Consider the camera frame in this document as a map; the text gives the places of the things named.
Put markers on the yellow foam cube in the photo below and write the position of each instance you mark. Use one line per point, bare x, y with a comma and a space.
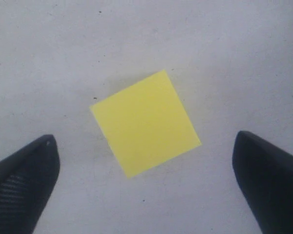
145, 124

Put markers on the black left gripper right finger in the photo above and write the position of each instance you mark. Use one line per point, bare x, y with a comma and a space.
264, 174

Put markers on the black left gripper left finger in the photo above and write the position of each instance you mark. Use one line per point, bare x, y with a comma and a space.
27, 180

